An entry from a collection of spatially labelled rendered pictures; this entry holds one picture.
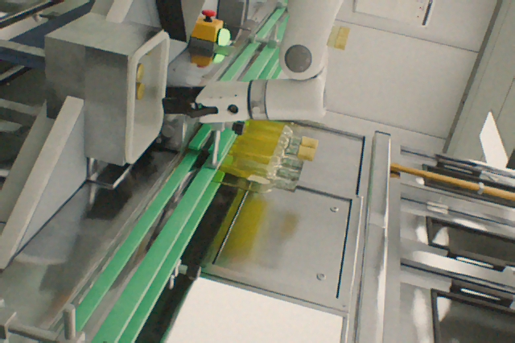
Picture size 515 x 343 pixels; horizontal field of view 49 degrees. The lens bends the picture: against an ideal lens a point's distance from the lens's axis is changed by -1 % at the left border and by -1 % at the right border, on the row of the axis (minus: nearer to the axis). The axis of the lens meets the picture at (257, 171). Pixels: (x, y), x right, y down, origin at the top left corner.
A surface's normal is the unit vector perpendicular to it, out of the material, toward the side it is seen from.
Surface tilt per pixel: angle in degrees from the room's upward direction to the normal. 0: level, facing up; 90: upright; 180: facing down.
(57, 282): 90
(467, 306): 90
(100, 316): 90
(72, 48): 90
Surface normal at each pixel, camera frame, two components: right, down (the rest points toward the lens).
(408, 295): 0.16, -0.84
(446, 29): -0.22, 0.48
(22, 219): 0.00, -0.41
